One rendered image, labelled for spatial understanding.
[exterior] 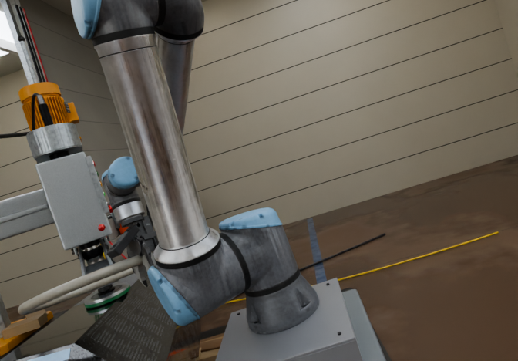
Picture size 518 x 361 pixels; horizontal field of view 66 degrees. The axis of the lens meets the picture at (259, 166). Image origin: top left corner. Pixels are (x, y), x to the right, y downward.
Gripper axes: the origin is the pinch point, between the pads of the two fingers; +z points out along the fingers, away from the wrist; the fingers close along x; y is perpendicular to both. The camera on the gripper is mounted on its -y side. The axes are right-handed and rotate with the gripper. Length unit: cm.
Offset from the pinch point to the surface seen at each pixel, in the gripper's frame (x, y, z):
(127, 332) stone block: 55, 21, 16
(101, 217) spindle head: 63, 32, -36
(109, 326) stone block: 57, 15, 11
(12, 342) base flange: 142, 10, 2
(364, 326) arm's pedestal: -57, 12, 29
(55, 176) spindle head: 65, 18, -60
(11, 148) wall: 604, 249, -307
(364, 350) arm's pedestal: -60, 3, 31
